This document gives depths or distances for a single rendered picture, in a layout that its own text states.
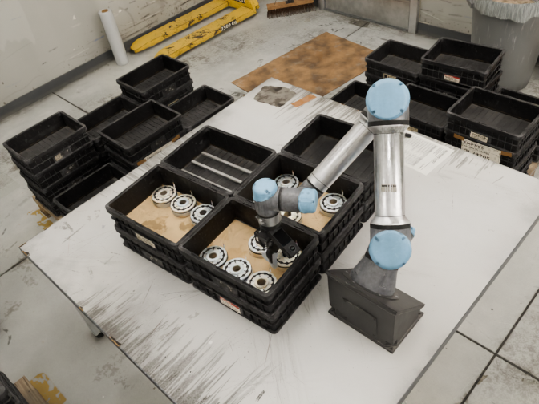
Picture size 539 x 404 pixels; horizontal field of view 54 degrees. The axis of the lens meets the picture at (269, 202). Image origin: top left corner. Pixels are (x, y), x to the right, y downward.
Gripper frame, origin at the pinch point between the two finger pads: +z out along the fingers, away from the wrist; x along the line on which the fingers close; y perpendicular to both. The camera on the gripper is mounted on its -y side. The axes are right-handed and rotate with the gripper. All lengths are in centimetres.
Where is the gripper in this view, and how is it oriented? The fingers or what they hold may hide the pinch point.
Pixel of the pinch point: (281, 262)
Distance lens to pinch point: 181.8
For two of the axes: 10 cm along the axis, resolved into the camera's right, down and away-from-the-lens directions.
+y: -7.2, -4.1, 5.5
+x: -6.8, 5.6, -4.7
